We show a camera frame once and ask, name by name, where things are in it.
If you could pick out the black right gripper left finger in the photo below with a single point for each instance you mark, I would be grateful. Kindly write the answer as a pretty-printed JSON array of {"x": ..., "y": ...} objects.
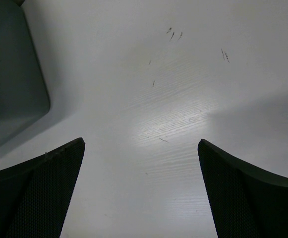
[{"x": 35, "y": 195}]

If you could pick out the grey plastic bin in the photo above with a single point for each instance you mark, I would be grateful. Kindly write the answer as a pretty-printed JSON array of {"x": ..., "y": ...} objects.
[{"x": 24, "y": 97}]

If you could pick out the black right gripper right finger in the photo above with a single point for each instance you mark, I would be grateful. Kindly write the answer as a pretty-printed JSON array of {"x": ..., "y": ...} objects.
[{"x": 245, "y": 200}]

